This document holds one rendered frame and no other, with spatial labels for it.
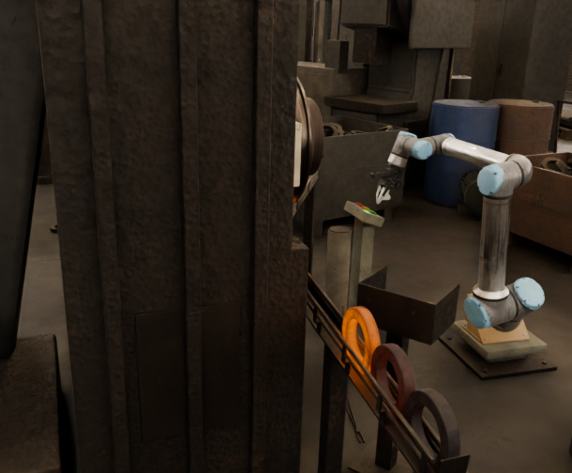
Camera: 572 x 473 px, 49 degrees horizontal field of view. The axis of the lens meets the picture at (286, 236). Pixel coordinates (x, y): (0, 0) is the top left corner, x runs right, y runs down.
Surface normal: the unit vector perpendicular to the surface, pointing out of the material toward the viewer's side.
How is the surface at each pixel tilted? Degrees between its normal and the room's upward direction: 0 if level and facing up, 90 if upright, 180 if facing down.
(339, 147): 90
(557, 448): 0
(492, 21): 90
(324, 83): 90
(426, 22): 90
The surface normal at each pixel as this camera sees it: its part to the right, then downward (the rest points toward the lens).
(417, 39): 0.65, 0.26
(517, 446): 0.03, -0.95
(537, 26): 0.43, 0.30
